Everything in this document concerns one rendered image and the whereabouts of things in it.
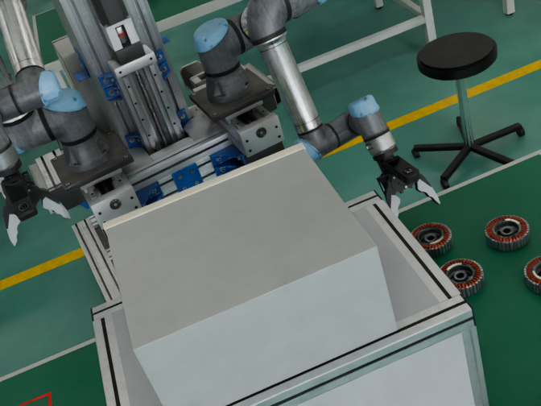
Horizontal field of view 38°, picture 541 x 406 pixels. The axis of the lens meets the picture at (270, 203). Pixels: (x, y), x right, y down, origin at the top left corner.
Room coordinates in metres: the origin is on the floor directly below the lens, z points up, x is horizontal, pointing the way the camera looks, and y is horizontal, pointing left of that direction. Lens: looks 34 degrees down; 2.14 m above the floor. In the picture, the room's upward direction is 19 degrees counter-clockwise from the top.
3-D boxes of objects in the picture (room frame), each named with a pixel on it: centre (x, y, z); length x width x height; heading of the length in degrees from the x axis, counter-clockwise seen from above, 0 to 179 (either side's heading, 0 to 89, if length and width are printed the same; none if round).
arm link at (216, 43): (2.29, 0.00, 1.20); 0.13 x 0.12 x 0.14; 110
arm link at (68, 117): (2.16, 0.49, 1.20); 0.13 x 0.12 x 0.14; 97
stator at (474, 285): (1.42, -0.39, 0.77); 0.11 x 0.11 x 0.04
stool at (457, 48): (2.96, -0.99, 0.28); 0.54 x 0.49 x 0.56; 7
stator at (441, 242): (1.59, -0.38, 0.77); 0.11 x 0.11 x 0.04
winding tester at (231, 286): (1.15, 0.09, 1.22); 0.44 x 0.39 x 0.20; 97
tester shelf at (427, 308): (1.16, 0.08, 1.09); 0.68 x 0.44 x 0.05; 97
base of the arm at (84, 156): (2.16, 0.49, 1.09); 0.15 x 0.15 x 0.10
